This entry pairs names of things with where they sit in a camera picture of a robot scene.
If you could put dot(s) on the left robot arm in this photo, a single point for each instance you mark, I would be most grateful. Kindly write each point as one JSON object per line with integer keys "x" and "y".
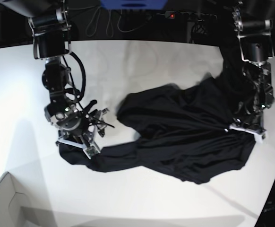
{"x": 253, "y": 22}

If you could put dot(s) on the black t-shirt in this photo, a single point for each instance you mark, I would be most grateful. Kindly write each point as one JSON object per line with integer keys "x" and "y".
{"x": 184, "y": 133}

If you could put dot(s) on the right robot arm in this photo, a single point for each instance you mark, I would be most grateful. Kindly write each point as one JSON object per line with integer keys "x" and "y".
{"x": 64, "y": 75}

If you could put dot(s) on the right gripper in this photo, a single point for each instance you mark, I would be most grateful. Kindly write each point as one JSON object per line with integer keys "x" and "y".
{"x": 80, "y": 132}

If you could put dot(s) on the blue plastic bin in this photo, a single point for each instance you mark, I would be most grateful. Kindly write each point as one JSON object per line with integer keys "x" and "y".
{"x": 133, "y": 4}

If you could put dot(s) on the black power strip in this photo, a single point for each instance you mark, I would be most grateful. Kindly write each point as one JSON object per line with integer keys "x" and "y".
{"x": 188, "y": 16}

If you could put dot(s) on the white cardboard box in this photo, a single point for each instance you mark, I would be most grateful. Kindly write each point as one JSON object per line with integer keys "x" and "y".
{"x": 11, "y": 213}

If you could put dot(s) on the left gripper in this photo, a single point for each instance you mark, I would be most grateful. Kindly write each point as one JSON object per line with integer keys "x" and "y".
{"x": 252, "y": 124}

